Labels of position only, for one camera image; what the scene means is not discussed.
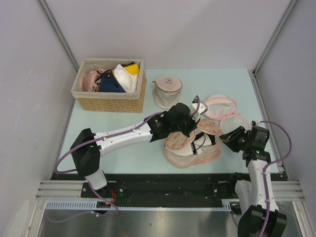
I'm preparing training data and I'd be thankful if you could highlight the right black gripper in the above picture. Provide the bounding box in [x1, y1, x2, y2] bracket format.
[219, 126, 251, 153]

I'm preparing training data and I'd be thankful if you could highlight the white black bra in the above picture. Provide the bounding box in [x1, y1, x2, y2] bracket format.
[169, 132, 216, 156]

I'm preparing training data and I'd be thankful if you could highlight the floral print laundry bag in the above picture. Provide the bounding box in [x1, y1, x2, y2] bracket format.
[164, 119, 223, 168]

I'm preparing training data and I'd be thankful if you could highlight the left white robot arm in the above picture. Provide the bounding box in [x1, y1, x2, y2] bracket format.
[70, 102, 201, 198]

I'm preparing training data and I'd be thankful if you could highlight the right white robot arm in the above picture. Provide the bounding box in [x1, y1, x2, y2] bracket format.
[220, 125, 287, 237]

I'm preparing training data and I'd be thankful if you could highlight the pink trimmed mesh bag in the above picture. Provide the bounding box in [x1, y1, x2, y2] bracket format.
[204, 94, 250, 134]

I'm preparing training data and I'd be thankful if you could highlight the round mesh laundry bag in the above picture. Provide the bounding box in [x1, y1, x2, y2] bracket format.
[153, 76, 183, 109]

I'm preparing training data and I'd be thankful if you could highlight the white garment in basket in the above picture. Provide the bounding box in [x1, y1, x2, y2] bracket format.
[113, 64, 139, 93]

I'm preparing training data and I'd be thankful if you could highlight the yellow garment in basket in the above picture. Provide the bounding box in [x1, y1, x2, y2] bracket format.
[122, 62, 140, 75]

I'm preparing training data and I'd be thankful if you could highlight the woven wicker basket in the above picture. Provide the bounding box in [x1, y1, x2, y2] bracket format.
[71, 58, 147, 113]

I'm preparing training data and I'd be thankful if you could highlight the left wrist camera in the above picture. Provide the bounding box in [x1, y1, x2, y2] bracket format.
[189, 101, 208, 121]

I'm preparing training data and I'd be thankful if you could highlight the slotted cable duct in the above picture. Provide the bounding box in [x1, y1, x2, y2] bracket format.
[46, 198, 239, 211]

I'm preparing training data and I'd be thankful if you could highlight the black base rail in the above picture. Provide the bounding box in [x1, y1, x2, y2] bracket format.
[80, 172, 257, 207]

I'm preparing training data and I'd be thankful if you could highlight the right aluminium frame post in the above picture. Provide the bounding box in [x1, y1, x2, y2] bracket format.
[252, 0, 300, 76]

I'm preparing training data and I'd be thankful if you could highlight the aluminium frame post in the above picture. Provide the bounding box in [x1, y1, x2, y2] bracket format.
[37, 0, 79, 72]
[252, 0, 300, 76]

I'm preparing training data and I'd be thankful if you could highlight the left aluminium frame post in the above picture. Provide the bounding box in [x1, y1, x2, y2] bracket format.
[37, 0, 79, 72]

